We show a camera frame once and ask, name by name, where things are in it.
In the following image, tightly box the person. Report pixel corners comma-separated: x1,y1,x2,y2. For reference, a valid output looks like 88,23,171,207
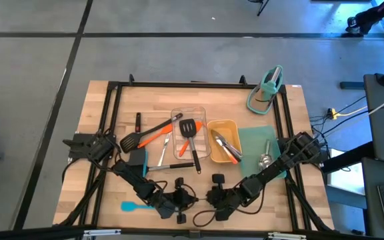
345,0,384,37

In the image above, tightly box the black tripod leg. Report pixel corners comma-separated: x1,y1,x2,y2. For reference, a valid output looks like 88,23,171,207
247,0,271,17

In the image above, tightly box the dark flat bar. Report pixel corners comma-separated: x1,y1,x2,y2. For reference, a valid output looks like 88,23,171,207
339,81,366,90

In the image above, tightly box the orange spatula with pale handle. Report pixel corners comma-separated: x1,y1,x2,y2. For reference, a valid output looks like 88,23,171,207
214,135,239,165

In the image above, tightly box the black aluminium table frame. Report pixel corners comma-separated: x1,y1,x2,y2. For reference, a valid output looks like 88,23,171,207
0,73,338,240

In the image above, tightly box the metal fork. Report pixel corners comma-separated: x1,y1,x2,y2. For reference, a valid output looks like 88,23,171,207
157,131,173,167

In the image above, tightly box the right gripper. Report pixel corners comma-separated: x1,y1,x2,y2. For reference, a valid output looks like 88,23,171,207
206,186,246,221

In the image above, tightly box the orange silicone spatula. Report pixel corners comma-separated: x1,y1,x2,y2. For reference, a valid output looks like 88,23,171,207
178,121,204,158
137,123,174,149

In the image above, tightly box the yellow cable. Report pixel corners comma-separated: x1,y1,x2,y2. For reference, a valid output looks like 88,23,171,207
337,105,369,117

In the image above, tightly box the all-black slotted nylon spatula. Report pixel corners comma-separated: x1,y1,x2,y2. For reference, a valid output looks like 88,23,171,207
119,113,184,154

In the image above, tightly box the yellow plastic bin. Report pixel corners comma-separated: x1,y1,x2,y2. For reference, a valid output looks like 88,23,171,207
207,119,243,164

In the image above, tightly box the black cable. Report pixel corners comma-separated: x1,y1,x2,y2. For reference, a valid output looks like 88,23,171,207
311,111,370,134
309,95,368,123

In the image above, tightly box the clear plastic container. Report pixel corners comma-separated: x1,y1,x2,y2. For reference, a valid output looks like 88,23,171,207
170,106,212,161

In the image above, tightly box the teal translucent tray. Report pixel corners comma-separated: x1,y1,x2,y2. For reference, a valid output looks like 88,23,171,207
237,125,288,181

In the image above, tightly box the steel-shafted black solid spatula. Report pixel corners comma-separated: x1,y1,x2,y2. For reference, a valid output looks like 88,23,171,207
127,148,196,173

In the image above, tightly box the steel-shafted black slotted turner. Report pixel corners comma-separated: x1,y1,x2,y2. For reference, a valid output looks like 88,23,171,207
179,118,202,175

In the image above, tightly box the teal-rimmed clear container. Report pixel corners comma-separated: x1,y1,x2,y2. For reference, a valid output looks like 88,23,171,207
245,65,284,116

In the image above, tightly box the teal-capped steel bottle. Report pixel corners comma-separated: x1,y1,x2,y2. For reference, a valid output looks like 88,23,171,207
259,66,283,103

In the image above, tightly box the blue silicone spatula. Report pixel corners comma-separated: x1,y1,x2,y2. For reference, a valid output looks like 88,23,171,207
121,201,155,213
142,149,149,178

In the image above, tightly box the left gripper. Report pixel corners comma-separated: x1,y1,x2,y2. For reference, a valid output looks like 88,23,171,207
153,186,199,225

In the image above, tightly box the silver metal scoop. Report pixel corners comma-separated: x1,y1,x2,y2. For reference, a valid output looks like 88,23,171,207
257,139,273,171

